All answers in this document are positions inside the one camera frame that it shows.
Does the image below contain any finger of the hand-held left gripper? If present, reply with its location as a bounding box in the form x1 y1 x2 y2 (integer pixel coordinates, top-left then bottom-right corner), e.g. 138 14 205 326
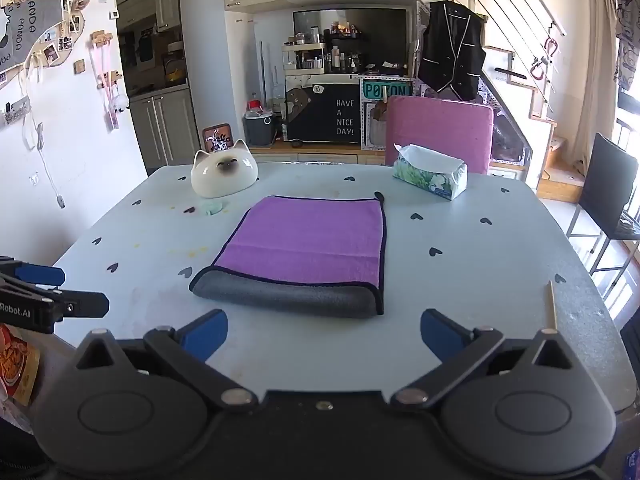
30 286 110 322
0 256 66 288

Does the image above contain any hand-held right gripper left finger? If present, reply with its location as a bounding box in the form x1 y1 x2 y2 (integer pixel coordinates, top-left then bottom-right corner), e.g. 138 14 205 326
75 308 259 409

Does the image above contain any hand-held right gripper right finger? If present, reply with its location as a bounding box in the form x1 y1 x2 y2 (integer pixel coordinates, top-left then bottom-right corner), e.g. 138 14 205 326
390 308 571 409

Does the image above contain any purple and grey towel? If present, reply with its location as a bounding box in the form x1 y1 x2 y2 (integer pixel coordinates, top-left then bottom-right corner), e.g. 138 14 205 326
189 191 387 319

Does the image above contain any orange snack packet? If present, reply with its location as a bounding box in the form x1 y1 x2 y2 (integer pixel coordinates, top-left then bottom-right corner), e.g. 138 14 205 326
0 323 41 406

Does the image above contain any green floral tissue pack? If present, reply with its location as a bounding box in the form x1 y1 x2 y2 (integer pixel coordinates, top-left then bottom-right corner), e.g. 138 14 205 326
392 143 469 202

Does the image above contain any white cat-shaped bowl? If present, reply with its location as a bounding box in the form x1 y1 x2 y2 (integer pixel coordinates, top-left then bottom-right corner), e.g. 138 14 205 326
191 139 259 198

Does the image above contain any grey kitchen cabinet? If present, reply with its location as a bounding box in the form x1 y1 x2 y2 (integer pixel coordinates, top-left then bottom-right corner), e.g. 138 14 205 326
129 91 201 176

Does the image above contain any framed cartoon picture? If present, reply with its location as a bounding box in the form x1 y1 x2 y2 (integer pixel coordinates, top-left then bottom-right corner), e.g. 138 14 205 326
202 123 232 153

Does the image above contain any grey trash bin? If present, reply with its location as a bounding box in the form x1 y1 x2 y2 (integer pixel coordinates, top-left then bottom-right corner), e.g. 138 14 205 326
243 109 278 148

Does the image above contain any pink chair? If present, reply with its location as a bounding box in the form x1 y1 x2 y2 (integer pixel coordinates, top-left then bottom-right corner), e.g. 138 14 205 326
385 95 495 176

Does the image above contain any black chair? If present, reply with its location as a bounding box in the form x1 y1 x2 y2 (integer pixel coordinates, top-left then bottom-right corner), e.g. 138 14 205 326
566 132 640 281

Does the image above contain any wooden staircase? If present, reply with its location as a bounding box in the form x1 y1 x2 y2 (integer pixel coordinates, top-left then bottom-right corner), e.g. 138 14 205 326
482 45 568 201

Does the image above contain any black chalkboard sign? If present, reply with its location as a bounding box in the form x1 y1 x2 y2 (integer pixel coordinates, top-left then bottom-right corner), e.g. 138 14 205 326
286 80 362 143

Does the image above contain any green plate sign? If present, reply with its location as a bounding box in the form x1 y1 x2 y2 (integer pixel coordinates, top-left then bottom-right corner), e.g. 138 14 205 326
361 81 412 100

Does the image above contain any black vest with white trim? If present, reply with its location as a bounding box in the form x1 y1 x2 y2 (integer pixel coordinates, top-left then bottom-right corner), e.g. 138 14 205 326
417 0 487 102

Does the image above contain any white cosmetics shelf organizer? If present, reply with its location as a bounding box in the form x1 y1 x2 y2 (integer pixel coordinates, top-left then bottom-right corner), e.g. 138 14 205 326
281 42 328 72

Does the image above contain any printed curtain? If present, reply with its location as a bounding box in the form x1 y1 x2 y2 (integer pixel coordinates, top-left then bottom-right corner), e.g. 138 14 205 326
610 0 640 91

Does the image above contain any white hanging cable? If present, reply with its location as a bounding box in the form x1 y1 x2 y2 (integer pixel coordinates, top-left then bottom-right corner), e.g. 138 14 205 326
22 110 66 209

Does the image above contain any grey printed wall banner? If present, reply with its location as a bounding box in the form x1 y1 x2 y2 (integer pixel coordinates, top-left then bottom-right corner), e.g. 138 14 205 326
0 0 63 73

